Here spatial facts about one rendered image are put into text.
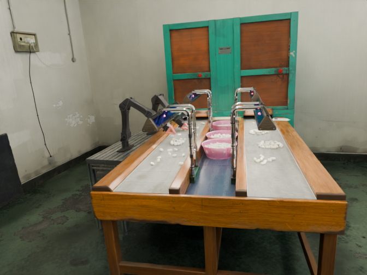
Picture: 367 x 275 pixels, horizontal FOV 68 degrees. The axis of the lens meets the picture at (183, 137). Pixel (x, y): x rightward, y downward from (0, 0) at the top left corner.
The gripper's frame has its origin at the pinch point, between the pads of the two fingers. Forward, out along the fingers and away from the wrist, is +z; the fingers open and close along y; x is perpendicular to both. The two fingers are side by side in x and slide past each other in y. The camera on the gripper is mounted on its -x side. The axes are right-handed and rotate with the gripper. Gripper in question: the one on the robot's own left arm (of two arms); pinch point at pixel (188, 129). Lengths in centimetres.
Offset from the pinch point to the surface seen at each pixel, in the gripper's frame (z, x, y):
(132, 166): -14, 11, -98
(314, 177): 64, -57, -111
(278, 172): 54, -45, -99
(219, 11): -64, -109, 142
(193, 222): 30, -6, -132
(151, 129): -15, -27, -124
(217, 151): 26, -21, -63
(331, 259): 92, -34, -127
